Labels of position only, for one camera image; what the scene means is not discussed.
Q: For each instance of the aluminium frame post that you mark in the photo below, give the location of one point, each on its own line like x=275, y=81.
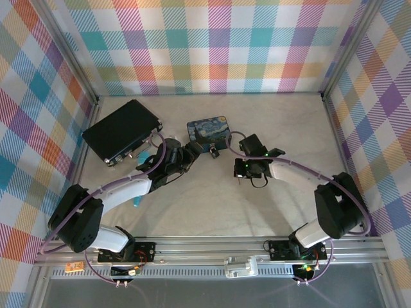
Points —
x=69, y=51
x=348, y=48

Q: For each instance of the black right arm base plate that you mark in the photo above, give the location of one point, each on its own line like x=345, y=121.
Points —
x=279, y=250

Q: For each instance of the orange label tag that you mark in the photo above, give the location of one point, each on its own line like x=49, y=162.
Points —
x=74, y=267

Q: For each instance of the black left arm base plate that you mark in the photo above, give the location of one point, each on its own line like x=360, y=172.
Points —
x=143, y=251

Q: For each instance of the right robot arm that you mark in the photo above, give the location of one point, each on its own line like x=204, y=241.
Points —
x=334, y=208

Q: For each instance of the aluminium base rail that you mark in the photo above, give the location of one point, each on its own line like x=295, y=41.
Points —
x=208, y=248

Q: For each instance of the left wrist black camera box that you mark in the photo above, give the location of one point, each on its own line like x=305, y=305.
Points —
x=171, y=143

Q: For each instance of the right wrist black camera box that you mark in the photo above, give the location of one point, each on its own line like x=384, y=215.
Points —
x=252, y=142

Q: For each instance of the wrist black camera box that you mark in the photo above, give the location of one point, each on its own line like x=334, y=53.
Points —
x=252, y=142
x=171, y=143

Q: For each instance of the starry night tin box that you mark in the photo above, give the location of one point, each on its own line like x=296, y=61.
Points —
x=208, y=130

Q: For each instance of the grey metal bracket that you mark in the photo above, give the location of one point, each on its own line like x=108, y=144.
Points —
x=239, y=266

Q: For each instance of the perforated metal strip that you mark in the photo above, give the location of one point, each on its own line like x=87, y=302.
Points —
x=192, y=272

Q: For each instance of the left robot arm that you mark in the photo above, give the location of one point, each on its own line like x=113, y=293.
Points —
x=96, y=208

